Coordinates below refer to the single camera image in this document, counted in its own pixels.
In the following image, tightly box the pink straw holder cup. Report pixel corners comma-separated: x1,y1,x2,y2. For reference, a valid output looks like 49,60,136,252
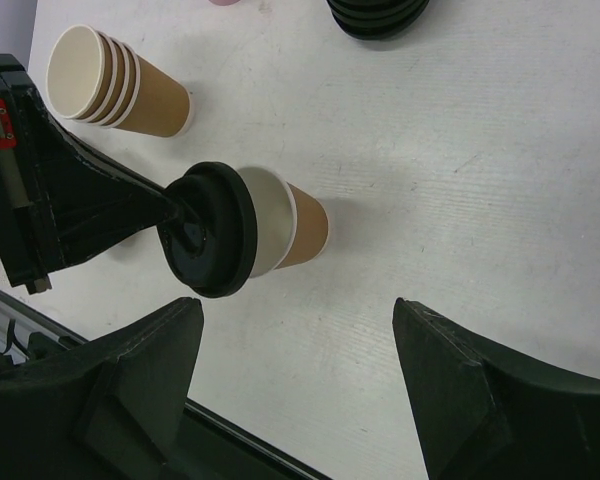
210,0,240,6

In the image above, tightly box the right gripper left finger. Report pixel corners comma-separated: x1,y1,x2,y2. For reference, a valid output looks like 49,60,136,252
0,297,203,479

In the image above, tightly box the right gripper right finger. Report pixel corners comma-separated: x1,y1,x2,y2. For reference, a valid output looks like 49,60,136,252
392,298,600,479

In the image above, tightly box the stack of black lids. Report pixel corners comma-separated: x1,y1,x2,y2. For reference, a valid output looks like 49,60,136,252
327,0,429,40

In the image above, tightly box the single brown paper cup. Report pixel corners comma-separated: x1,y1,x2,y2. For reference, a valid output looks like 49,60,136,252
238,166,330,278

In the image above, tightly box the stack of brown paper cups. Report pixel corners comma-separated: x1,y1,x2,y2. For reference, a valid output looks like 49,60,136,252
46,25,194,138

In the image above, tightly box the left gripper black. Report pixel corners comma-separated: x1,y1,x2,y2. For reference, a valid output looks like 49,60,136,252
0,54,183,294

